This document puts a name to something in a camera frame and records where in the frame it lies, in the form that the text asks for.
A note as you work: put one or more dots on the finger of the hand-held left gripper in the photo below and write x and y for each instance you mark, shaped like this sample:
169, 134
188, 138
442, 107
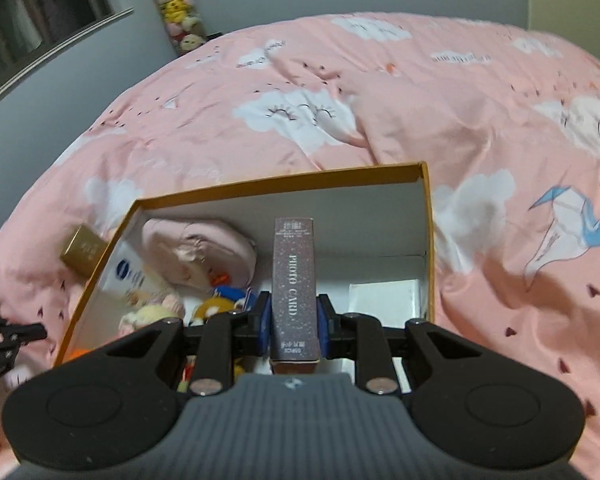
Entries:
25, 333

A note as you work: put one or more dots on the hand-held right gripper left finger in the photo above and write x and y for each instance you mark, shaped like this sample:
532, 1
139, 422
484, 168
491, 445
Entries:
264, 321

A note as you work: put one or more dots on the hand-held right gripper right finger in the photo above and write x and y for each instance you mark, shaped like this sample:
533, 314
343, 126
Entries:
325, 321

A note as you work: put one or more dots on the dark glittery card box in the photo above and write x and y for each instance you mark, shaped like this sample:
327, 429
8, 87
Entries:
295, 285

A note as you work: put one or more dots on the pink fabric pouch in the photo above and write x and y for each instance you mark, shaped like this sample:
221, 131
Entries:
195, 250

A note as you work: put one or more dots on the orange cardboard box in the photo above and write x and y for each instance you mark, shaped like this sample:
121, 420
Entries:
370, 220

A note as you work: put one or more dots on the white blue lotion tube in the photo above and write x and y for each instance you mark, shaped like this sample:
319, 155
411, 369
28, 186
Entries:
125, 270

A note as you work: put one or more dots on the crocheted bunny doll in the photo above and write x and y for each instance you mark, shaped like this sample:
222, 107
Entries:
145, 316

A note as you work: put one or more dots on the small gold box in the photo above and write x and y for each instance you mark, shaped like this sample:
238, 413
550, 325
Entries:
82, 250

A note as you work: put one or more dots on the pink printed blanket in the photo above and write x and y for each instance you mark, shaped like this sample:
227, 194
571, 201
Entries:
430, 110

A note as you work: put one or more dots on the window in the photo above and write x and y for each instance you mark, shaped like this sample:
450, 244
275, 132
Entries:
30, 15

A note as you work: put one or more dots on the hanging stack of plush toys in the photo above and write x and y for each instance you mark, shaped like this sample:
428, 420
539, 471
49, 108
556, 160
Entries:
177, 5

